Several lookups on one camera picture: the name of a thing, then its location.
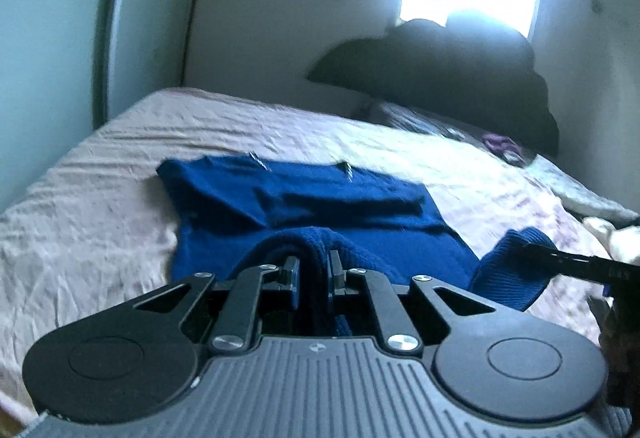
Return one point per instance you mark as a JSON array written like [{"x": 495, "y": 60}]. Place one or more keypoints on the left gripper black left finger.
[{"x": 263, "y": 290}]

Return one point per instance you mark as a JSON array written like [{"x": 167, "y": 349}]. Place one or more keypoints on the glass sliding wardrobe door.
[{"x": 69, "y": 66}]

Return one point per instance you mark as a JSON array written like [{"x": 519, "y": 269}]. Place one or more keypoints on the white crumpled blanket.
[{"x": 613, "y": 225}]

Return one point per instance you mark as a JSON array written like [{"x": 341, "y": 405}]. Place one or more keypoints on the small purple cloth item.
[{"x": 499, "y": 144}]

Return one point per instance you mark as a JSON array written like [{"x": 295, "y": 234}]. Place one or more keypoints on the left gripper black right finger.
[{"x": 374, "y": 301}]

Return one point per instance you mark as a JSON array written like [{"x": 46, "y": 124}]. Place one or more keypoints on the dark grey curved headboard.
[{"x": 472, "y": 68}]

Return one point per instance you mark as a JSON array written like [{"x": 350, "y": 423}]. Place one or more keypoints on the dark blue knitted sweater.
[{"x": 236, "y": 212}]

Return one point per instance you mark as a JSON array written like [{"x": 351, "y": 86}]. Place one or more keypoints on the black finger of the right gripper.
[{"x": 588, "y": 268}]

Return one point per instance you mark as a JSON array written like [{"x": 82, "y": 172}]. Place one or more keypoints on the patterned pillow at headboard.
[{"x": 426, "y": 123}]

